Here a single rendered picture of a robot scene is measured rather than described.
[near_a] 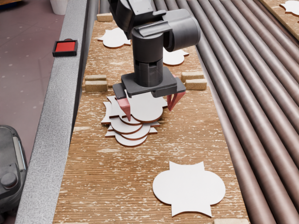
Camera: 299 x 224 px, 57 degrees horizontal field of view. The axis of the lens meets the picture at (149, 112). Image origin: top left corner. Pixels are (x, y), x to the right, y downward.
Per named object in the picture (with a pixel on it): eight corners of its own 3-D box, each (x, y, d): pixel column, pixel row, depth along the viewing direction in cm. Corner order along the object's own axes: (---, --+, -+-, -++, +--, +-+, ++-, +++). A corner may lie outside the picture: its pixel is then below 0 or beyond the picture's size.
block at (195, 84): (184, 90, 76) (185, 82, 74) (183, 86, 77) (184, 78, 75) (206, 90, 76) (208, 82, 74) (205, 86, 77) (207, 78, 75)
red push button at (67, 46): (55, 55, 92) (54, 51, 91) (58, 46, 96) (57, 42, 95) (74, 54, 93) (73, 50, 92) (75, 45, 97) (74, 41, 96)
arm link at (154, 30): (125, 22, 50) (139, 35, 46) (159, 14, 52) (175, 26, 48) (128, 56, 54) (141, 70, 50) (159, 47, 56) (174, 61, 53)
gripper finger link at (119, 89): (115, 112, 64) (111, 78, 57) (145, 105, 65) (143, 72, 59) (123, 132, 59) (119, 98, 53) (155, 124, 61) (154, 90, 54)
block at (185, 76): (181, 83, 78) (182, 75, 76) (180, 79, 79) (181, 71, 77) (202, 82, 78) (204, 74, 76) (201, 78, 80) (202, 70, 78)
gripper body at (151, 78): (121, 82, 59) (117, 51, 54) (166, 72, 61) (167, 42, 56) (129, 101, 54) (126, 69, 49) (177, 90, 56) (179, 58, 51)
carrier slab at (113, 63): (82, 91, 78) (81, 86, 77) (94, 24, 108) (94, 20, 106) (205, 87, 79) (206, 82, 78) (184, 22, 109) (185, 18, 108)
